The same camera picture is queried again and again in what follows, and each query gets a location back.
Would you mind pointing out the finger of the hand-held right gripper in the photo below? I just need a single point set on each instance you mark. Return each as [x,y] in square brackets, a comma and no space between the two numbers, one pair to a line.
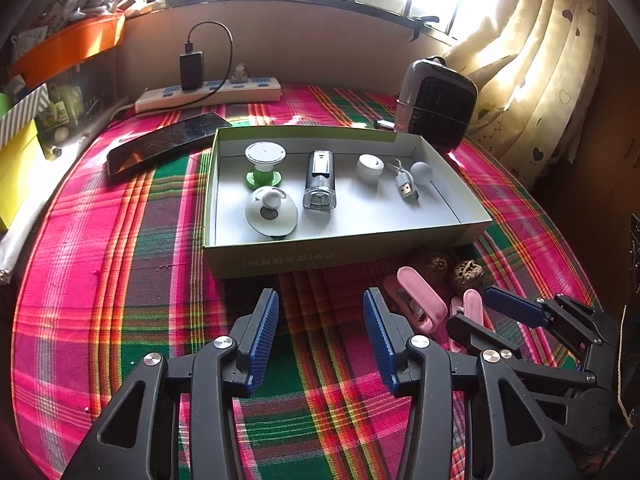
[475,335]
[515,305]

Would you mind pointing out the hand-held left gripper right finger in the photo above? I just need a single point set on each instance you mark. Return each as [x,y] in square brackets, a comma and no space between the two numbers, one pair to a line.
[380,340]

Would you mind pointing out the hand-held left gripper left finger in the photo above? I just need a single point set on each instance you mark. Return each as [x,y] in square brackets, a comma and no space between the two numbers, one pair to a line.
[262,340]

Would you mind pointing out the pink clip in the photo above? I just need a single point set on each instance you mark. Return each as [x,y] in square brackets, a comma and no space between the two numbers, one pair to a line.
[425,305]
[471,302]

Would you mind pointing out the green white cardboard tray box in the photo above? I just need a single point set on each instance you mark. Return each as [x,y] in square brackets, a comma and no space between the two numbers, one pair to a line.
[350,225]

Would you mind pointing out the white round disc with knob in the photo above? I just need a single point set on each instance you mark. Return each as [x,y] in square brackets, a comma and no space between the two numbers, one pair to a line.
[270,210]

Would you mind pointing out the clear plastic dispenser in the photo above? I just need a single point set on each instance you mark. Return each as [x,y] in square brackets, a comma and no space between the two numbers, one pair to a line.
[319,180]

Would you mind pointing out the brown walnut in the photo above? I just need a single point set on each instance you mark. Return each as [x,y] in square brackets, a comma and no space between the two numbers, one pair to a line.
[467,274]
[435,265]

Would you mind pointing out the pink green plaid tablecloth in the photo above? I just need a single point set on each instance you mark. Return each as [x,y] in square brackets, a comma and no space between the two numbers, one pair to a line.
[125,260]

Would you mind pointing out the white round cap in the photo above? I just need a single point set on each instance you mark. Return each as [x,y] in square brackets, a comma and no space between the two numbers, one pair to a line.
[370,166]

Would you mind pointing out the green white spool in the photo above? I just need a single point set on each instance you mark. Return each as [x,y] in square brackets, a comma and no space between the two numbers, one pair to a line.
[265,152]

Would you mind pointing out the grey black desk heater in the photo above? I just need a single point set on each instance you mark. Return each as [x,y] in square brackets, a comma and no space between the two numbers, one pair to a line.
[440,105]

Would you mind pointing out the black smartphone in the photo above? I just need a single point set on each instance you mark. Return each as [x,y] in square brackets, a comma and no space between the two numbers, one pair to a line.
[165,142]

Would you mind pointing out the cream heart print curtain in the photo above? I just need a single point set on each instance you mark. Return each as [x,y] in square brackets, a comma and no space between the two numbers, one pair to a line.
[540,60]

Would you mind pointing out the white power strip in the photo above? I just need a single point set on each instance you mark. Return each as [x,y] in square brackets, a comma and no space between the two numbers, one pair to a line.
[250,92]

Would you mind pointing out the white plug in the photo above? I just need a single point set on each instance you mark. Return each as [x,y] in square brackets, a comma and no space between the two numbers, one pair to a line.
[239,75]

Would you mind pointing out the black charger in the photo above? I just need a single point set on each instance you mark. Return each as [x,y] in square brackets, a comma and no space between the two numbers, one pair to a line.
[192,71]

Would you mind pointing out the yellow box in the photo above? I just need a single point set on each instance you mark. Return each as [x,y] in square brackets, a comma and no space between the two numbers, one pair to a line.
[17,175]

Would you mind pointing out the black window hook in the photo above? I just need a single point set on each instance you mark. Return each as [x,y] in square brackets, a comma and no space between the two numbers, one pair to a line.
[422,22]

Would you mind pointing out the clear plastic container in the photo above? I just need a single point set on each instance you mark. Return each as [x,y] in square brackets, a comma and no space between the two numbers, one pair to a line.
[85,100]

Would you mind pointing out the striped cardboard box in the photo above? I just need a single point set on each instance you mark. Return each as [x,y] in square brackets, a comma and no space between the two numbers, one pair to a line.
[22,115]

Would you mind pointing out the green tissue box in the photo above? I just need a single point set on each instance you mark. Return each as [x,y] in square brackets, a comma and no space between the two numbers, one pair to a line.
[3,103]

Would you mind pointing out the orange plastic basin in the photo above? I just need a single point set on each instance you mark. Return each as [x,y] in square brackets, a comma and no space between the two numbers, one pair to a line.
[70,45]

